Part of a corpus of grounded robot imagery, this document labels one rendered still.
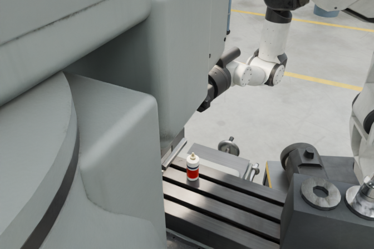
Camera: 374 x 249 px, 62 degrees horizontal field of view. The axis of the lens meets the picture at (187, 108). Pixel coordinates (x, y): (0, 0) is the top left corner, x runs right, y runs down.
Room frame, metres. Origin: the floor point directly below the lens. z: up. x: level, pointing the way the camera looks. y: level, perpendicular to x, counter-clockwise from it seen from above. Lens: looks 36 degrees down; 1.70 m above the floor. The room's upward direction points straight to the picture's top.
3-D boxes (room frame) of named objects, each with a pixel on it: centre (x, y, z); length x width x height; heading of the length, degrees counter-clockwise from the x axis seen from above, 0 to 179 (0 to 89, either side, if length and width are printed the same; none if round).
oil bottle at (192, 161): (0.71, -0.02, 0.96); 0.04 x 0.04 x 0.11
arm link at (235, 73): (0.82, -0.12, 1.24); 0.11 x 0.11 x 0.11; 50
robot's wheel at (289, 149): (1.20, -0.61, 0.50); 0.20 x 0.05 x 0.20; 86
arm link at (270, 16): (1.07, -0.33, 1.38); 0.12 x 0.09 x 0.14; 141
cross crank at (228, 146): (1.12, -0.20, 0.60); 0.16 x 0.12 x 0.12; 155
